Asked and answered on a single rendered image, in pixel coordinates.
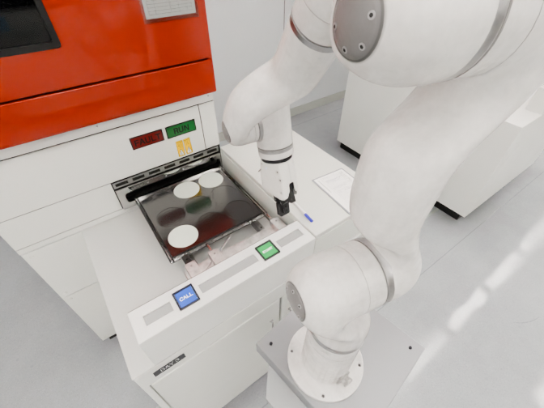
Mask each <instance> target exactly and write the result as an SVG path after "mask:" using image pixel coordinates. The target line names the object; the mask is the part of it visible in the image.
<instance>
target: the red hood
mask: <svg viewBox="0 0 544 408"><path fill-rule="evenodd" d="M214 91H216V85H215V73H214V67H213V60H212V54H211V47H210V36H209V29H208V23H207V17H206V4H205V0H0V150H3V149H6V148H9V147H14V146H18V145H21V144H24V143H27V142H32V141H36V140H39V139H42V138H47V137H50V136H54V135H57V134H62V133H65V132H68V131H71V130H76V129H80V128H83V127H86V126H90V125H94V124H98V123H101V122H104V121H110V120H112V119H116V118H119V117H124V116H128V115H130V114H134V113H139V112H142V111H146V110H148V109H152V108H158V107H160V106H164V105H167V104H172V103H176V102H178V101H182V100H187V99H190V98H194V97H196V96H202V95H205V94H208V93H211V92H214Z"/></svg>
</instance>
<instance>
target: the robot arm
mask: <svg viewBox="0 0 544 408"><path fill-rule="evenodd" d="M336 57H337V59H338V60H339V61H340V62H341V63H342V64H343V65H344V66H345V67H346V68H347V69H348V70H349V71H350V72H352V73H353V74H355V75H357V76H358V77H360V78H362V79H364V80H366V81H368V82H370V83H374V84H377V85H381V86H385V87H415V86H417V87H416V88H415V89H414V90H413V91H412V92H411V93H410V94H409V95H408V96H407V97H406V98H405V99H404V100H403V101H402V102H401V103H400V104H399V105H398V106H397V107H396V108H395V109H394V110H393V111H392V112H391V113H390V114H389V115H388V116H387V117H386V118H385V119H384V120H383V121H382V122H381V123H380V125H379V126H378V127H377V128H376V129H375V130H374V132H373V133H372V135H371V136H370V138H369V139H368V141H367V142H366V144H365V146H364V148H363V151H362V153H361V156H360V158H359V163H358V166H357V168H356V172H355V177H354V180H353V183H352V187H351V195H350V205H349V207H350V214H351V219H352V221H353V223H354V225H355V226H356V228H357V229H358V230H359V232H360V233H361V234H362V235H361V236H359V237H357V238H355V239H353V240H349V241H347V242H345V243H342V244H338V245H336V246H334V247H331V248H328V249H325V250H322V251H320V252H318V253H314V254H312V255H310V256H308V257H306V258H304V259H303V260H301V261H299V262H298V263H297V264H296V265H295V266H294V267H293V268H292V269H291V271H290V273H289V275H288V277H287V281H286V294H287V299H288V301H289V303H290V305H291V307H292V311H293V312H294V313H295V314H296V316H297V317H298V318H299V320H300V321H301V322H302V324H303V325H304V326H303V327H302V328H300V329H299V330H298V331H297V332H296V333H295V335H294V336H293V338H292V340H291V342H290V345H289V347H288V353H287V362H288V367H289V370H290V373H291V376H292V378H293V380H294V382H295V383H296V384H297V385H298V387H299V388H300V389H301V390H302V391H303V392H304V393H305V394H307V395H308V396H309V397H311V398H313V399H315V400H318V401H319V402H327V403H335V402H340V401H343V400H345V399H347V398H348V397H349V396H351V395H352V394H353V393H354V392H355V390H356V389H357V388H358V387H359V384H360V382H361V380H362V377H363V357H362V355H361V352H360V348H361V346H362V345H363V343H364V341H365V339H366V337H367V335H368V332H369V329H370V324H371V316H370V312H371V311H372V310H374V309H376V308H379V307H381V306H383V305H385V304H387V303H389V302H391V301H393V300H395V299H397V298H399V297H401V296H402V295H404V294H406V293H407V292H408V291H409V290H410V289H411V288H412V287H413V286H414V285H415V283H416V282H417V280H418V279H419V275H420V273H421V269H422V258H421V252H420V243H419V237H420V232H421V229H422V226H423V224H424V222H425V220H426V218H427V216H428V215H429V213H430V211H431V209H432V207H433V206H434V205H435V203H436V201H437V199H438V197H439V196H440V194H441V193H442V191H443V189H444V187H445V186H446V184H447V183H448V181H449V179H450V178H451V177H452V175H453V174H454V172H455V171H456V170H457V169H458V168H459V167H460V166H461V164H462V163H463V162H464V161H465V160H466V159H467V157H468V156H469V155H470V154H471V153H472V152H473V151H474V150H475V149H476V148H477V147H478V146H479V145H480V144H481V143H482V142H483V141H484V140H485V139H486V138H487V137H488V136H489V135H490V134H491V133H492V132H493V131H494V130H496V129H497V128H498V127H499V126H500V125H501V124H502V123H503V122H504V121H505V120H507V119H508V118H509V117H510V116H511V115H512V114H513V113H514V112H515V111H516V110H517V109H518V108H519V107H520V106H521V105H522V104H523V103H524V102H525V101H526V100H527V99H528V98H529V97H530V96H531V95H532V94H533V93H534V92H535V91H536V90H537V89H538V88H539V87H540V86H541V85H542V84H543V83H544V0H295V2H294V4H293V7H292V9H291V13H290V15H289V17H288V20H287V24H286V26H285V28H284V31H283V34H282V37H281V40H280V42H279V44H278V48H277V50H276V53H275V55H274V56H273V58H271V59H270V60H269V61H268V62H267V63H265V64H263V65H262V66H260V67H258V68H257V69H256V70H255V71H253V72H252V73H250V74H249V75H247V76H246V77H245V78H244V79H243V80H241V81H240V82H239V83H238V85H237V86H236V87H235V88H234V90H233V91H232V93H231V94H230V96H229V98H228V100H227V103H226V106H225V109H224V112H223V120H222V131H223V135H224V137H225V138H226V140H227V141H228V142H229V143H230V144H232V145H233V146H243V145H247V144H250V143H252V142H257V149H258V154H259V157H260V168H261V182H262V187H263V188H264V189H265V190H266V191H267V192H269V193H271V194H272V195H273V196H274V200H275V201H276V208H277V214H278V215H279V216H281V217H282V216H284V215H286V214H288V213H289V212H290V207H289V202H290V203H293V202H295V194H297V191H298V186H297V179H296V174H295V166H294V163H293V159H292V154H293V152H294V149H293V140H292V131H291V113H290V104H291V103H293V102H295V101H297V100H299V99H301V98H303V97H305V96H306V95H307V94H308V93H310V92H311V91H312V90H313V89H314V88H315V87H316V86H317V84H318V83H319V82H320V81H321V79H322V77H323V76H324V74H325V72H326V71H327V70H328V69H329V67H330V65H331V64H332V63H333V61H334V59H335V58H336Z"/></svg>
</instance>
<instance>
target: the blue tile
mask: <svg viewBox="0 0 544 408"><path fill-rule="evenodd" d="M174 296H175V297H176V300H177V302H178V304H179V305H180V306H181V308H183V307H184V306H185V305H187V304H189V303H191V302H193V301H195V300H196V299H197V296H196V295H195V293H194V291H193V289H192V287H187V288H185V289H184V290H183V291H180V292H178V293H177V294H175V295H174Z"/></svg>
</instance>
